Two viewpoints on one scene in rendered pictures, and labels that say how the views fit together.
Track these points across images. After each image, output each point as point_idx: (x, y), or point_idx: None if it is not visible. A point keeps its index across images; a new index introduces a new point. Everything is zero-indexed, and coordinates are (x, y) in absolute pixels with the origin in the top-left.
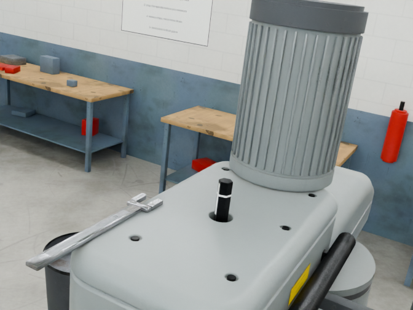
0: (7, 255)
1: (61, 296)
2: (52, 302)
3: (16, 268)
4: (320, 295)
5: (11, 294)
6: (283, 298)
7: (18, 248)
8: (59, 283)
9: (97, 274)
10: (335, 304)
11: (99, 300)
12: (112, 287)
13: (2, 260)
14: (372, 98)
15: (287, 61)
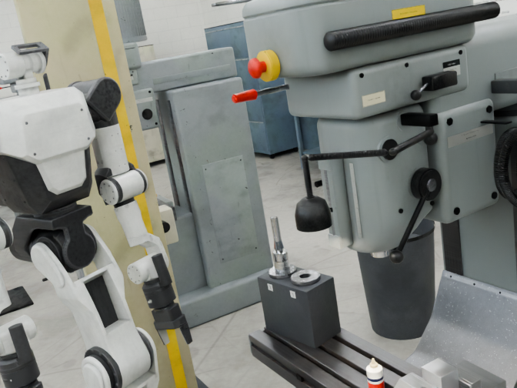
0: (335, 262)
1: (371, 268)
2: (365, 277)
3: (343, 271)
4: (423, 18)
5: (337, 290)
6: (379, 11)
7: (345, 255)
8: (368, 254)
9: (249, 6)
10: (507, 82)
11: (252, 23)
12: (255, 8)
13: (330, 265)
14: None
15: None
